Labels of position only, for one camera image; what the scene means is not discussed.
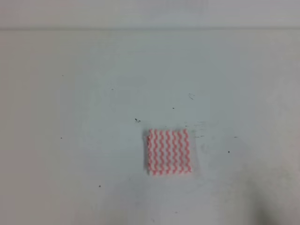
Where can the pink white wavy-striped towel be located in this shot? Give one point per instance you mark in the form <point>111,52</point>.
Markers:
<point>168,152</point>

